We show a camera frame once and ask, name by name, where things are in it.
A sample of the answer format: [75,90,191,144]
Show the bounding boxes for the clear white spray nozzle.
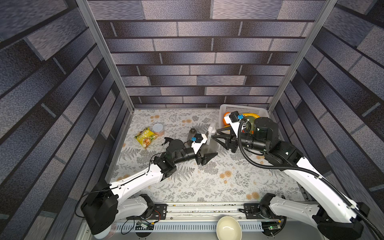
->
[208,121,217,136]

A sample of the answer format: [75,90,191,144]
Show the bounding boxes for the grey spray bottle front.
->
[203,132,218,154]

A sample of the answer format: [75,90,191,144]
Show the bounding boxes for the grey spray bottle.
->
[187,128,198,142]
[203,132,218,154]

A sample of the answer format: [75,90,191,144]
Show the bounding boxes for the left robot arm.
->
[81,138,217,240]

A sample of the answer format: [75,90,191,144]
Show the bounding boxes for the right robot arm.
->
[213,112,370,240]

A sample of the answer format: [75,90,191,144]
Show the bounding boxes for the grey spray bottle middle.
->
[187,128,198,142]

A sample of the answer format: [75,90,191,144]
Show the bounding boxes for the black spray nozzle far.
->
[162,137,176,147]

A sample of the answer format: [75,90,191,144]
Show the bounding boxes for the orange fruit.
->
[223,112,231,122]

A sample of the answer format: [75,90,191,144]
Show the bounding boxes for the yellow banana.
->
[242,113,260,121]

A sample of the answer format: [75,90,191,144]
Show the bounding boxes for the white plastic basket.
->
[218,104,269,128]

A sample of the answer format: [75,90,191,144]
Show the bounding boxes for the pink tin can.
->
[152,123,165,136]

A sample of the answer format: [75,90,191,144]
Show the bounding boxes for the yellow snack packet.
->
[135,127,158,149]

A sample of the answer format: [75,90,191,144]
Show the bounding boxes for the cream bowl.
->
[216,216,242,240]

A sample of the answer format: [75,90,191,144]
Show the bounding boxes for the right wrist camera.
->
[225,111,244,136]

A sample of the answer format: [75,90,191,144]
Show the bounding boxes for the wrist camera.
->
[225,111,244,136]
[191,134,208,155]

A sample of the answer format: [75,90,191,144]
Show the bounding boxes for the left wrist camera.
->
[191,134,208,155]

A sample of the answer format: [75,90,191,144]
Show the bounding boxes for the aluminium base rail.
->
[86,201,328,223]

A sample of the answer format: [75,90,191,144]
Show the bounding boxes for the black corrugated cable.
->
[236,119,384,240]

